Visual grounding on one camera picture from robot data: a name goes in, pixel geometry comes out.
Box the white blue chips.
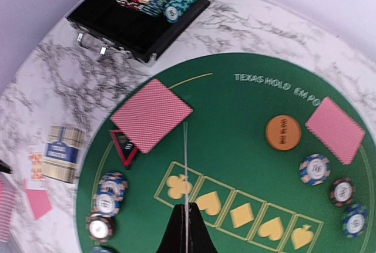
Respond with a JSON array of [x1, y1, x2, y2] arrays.
[[92, 171, 129, 218]]

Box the orange dealer button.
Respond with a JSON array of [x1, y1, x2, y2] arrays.
[[265, 115, 301, 151]]

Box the round green poker mat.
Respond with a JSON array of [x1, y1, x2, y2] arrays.
[[76, 53, 375, 252]]

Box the three of hearts card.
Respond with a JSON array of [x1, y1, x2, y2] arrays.
[[183, 122, 189, 253]]

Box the red striped card deck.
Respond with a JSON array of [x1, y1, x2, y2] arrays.
[[1, 181, 15, 242]]

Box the face-up hearts card off mat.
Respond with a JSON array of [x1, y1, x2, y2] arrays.
[[28, 147, 44, 181]]

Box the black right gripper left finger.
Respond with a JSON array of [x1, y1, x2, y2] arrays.
[[157, 204, 186, 253]]

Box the red card off mat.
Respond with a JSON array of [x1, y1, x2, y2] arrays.
[[25, 189, 52, 220]]

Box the teal chip top mat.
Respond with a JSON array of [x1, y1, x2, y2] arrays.
[[343, 204, 368, 238]]

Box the teal chips mat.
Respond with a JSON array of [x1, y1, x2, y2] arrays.
[[90, 245, 114, 253]]

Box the red dice in case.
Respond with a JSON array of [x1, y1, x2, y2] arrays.
[[115, 0, 144, 11]]

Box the red triangle marker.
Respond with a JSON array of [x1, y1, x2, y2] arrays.
[[110, 130, 139, 168]]

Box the red card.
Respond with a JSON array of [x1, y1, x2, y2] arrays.
[[110, 79, 193, 154], [305, 97, 366, 165]]

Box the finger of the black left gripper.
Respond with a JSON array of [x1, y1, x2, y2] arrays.
[[0, 160, 12, 174]]

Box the small chip top mat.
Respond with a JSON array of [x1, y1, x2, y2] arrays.
[[330, 178, 354, 207]]

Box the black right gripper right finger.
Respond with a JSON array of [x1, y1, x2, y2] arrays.
[[187, 203, 218, 253]]

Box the blue gold card box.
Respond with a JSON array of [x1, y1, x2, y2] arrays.
[[41, 125, 83, 183]]

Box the teal chips in case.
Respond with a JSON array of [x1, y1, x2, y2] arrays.
[[140, 0, 198, 23]]

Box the black poker chip case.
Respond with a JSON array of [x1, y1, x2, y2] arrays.
[[67, 0, 211, 62]]

